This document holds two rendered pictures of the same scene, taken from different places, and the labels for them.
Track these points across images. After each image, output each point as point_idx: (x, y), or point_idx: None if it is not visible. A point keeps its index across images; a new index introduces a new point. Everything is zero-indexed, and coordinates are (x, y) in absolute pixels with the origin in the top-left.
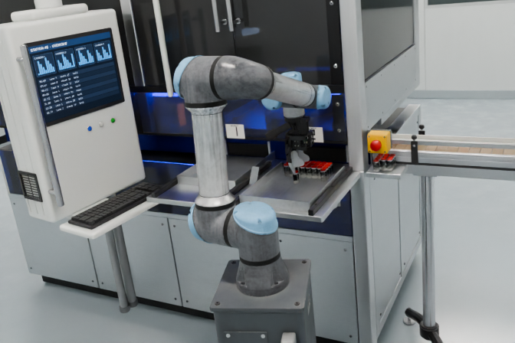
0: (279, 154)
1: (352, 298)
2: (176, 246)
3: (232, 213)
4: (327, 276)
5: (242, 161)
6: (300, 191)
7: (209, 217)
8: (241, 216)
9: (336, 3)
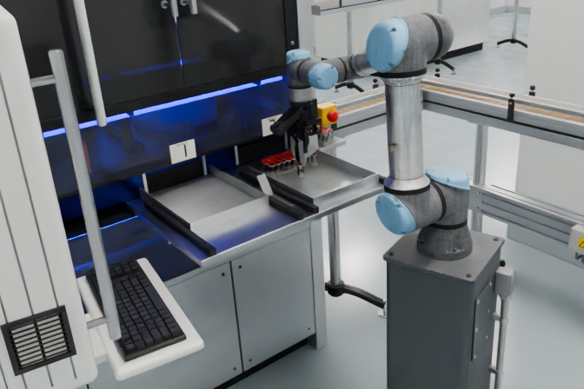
0: (215, 167)
1: (310, 287)
2: None
3: (437, 184)
4: (288, 279)
5: (189, 189)
6: (325, 178)
7: (428, 196)
8: (458, 178)
9: None
